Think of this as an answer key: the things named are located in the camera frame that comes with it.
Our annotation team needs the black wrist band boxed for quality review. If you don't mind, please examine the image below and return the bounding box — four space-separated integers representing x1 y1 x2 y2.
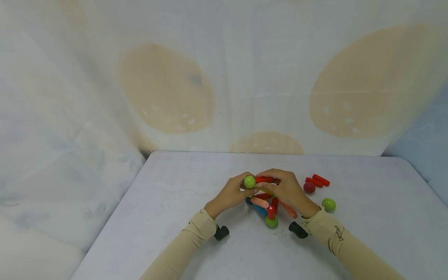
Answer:
213 225 230 241
288 221 309 239

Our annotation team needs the person's left forearm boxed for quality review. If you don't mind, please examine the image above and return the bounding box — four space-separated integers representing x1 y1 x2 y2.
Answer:
139 208 218 280

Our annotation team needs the person's right forearm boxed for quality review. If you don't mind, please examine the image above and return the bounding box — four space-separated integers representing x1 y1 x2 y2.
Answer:
301 207 407 280

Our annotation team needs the person's left hand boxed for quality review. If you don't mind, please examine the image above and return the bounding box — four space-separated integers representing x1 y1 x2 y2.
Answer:
204 172 259 220

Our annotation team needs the person's right hand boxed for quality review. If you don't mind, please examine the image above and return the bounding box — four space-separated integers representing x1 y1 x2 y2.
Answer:
255 168 321 219

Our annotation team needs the orange stick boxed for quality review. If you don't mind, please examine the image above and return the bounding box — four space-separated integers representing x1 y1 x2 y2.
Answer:
278 200 298 219

